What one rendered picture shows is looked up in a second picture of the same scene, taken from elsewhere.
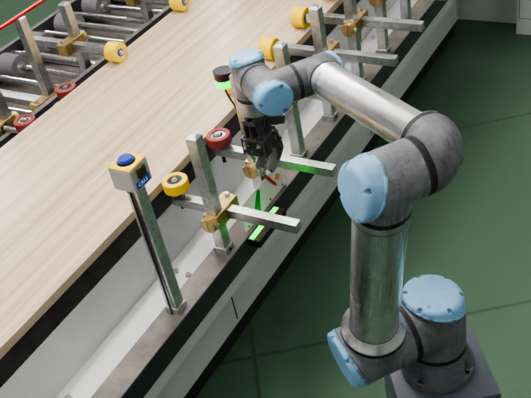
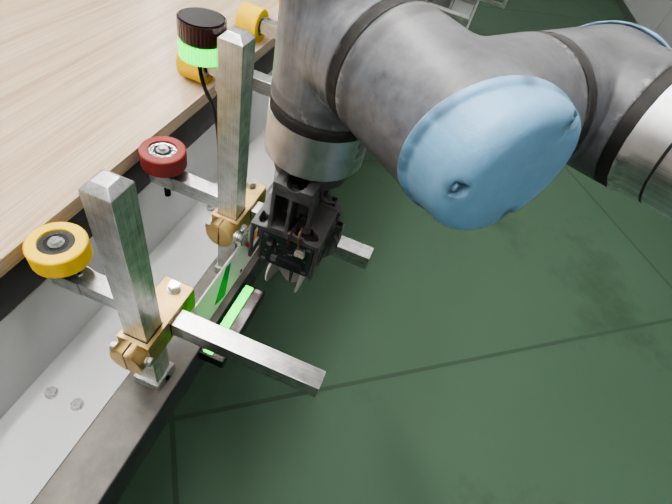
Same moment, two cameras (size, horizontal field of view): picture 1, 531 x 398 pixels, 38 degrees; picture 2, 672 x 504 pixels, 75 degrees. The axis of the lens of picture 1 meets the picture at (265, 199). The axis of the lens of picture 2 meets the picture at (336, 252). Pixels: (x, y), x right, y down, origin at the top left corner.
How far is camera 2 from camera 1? 1.68 m
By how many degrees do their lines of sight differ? 25
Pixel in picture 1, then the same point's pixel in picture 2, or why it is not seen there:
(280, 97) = (535, 167)
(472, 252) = (405, 296)
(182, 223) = (74, 299)
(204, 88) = (141, 57)
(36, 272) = not seen: outside the picture
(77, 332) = not seen: outside the picture
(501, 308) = (438, 367)
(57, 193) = not seen: outside the picture
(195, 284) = (85, 471)
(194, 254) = (95, 353)
